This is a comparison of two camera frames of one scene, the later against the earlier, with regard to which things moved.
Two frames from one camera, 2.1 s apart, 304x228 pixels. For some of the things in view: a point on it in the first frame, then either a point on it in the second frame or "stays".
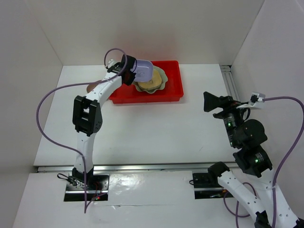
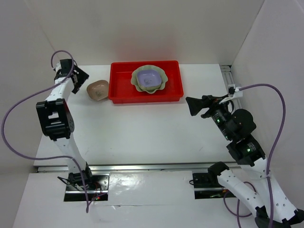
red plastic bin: (172, 91) stays
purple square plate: (144, 71) → (149, 78)
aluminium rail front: (140, 167) stays
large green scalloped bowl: (158, 83) stays
